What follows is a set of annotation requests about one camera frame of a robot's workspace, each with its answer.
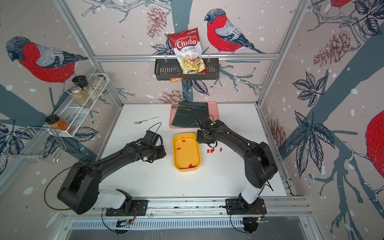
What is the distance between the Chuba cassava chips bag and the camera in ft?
2.73

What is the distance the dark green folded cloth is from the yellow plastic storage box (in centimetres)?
10

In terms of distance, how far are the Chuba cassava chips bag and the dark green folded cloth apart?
326 mm

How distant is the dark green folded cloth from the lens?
43.1 inches
